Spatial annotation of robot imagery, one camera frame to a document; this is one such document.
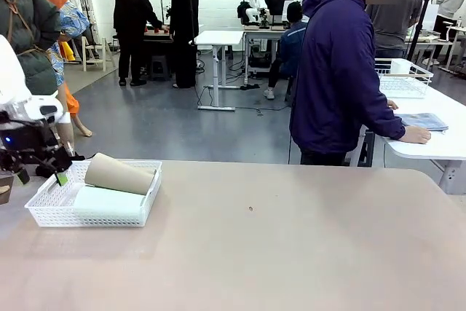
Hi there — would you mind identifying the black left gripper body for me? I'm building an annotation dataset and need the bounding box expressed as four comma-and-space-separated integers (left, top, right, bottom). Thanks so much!
0, 119, 52, 152

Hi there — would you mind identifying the brown paper cup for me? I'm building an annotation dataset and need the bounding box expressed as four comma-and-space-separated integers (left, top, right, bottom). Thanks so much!
84, 152, 157, 197

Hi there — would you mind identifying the pale green paper cup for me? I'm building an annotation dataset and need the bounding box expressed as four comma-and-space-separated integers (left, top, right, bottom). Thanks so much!
72, 185, 146, 210

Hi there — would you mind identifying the white perforated plastic basket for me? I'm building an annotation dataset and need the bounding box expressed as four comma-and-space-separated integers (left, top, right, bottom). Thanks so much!
24, 160, 163, 228

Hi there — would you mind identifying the person's right hand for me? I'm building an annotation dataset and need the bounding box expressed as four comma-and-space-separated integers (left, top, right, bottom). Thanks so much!
398, 125, 433, 145

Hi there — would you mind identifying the person in dark green coat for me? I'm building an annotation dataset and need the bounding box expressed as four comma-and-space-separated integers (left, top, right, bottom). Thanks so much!
0, 0, 63, 97

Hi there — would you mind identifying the wooden step stool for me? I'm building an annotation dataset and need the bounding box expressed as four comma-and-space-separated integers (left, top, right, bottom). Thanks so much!
80, 36, 114, 73

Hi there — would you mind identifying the grey plastic stool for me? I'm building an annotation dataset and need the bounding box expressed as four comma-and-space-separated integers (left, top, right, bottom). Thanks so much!
149, 54, 170, 79

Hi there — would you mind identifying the dark framed wooden table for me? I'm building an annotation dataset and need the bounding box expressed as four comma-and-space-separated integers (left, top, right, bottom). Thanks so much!
141, 26, 205, 81

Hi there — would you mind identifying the person in black hoodie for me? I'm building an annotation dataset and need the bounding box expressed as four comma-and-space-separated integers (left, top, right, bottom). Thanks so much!
113, 0, 163, 87

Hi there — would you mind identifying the person in black clothes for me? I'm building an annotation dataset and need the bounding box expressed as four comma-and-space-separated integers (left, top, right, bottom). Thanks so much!
169, 0, 200, 89

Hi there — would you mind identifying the white standing desk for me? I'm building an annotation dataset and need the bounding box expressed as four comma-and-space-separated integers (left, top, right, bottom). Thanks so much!
195, 29, 244, 112

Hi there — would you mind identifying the black cloth bundle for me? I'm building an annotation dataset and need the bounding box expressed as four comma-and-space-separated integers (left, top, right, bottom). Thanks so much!
237, 1, 254, 26

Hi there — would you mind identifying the white framed work table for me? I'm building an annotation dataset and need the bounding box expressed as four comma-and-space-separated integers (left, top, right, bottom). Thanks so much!
242, 25, 292, 84

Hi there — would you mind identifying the seated person in blue jacket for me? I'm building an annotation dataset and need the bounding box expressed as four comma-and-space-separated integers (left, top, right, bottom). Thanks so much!
264, 1, 310, 101

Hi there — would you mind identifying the person in purple jacket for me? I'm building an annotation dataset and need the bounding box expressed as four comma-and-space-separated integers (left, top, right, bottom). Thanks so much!
289, 0, 408, 166

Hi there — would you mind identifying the white box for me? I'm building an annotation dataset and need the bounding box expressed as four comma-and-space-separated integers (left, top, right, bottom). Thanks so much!
390, 59, 413, 76

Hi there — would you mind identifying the person in grey shirt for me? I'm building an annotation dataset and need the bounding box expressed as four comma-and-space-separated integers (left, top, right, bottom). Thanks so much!
366, 0, 424, 60

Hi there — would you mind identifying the folded blue cloth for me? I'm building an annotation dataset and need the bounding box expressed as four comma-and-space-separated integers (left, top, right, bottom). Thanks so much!
399, 112, 449, 133

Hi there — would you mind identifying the white side table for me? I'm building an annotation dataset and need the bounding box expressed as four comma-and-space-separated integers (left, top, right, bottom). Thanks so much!
358, 87, 466, 195

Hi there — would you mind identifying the black tripod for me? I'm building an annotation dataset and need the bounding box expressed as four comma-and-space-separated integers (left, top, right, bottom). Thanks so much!
406, 0, 436, 63

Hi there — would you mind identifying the person in grey sweater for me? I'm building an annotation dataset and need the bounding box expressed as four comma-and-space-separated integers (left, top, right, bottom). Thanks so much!
422, 0, 466, 68

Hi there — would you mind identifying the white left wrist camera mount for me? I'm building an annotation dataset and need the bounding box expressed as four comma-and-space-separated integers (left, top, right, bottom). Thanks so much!
21, 95, 70, 126

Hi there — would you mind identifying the white wire basket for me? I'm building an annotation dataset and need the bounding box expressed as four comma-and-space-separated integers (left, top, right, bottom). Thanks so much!
374, 58, 435, 100

